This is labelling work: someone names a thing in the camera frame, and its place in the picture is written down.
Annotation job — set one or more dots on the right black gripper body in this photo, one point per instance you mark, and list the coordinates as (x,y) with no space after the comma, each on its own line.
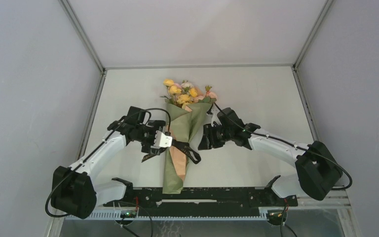
(218,135)

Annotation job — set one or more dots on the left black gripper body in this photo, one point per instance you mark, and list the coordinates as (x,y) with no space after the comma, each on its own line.
(146,135)

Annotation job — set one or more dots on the yellow flower stem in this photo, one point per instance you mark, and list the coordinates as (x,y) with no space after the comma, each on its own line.
(176,95)

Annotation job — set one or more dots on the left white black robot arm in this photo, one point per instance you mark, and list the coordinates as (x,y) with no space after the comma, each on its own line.
(74,191)

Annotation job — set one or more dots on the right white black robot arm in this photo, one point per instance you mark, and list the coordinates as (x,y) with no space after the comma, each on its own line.
(317,172)

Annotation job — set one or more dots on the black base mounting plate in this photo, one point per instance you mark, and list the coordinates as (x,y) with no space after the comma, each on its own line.
(193,208)

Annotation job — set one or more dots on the white slotted cable duct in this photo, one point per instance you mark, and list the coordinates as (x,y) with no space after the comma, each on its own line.
(110,214)

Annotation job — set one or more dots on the aluminium frame rail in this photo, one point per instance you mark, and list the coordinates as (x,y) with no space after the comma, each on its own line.
(252,196)

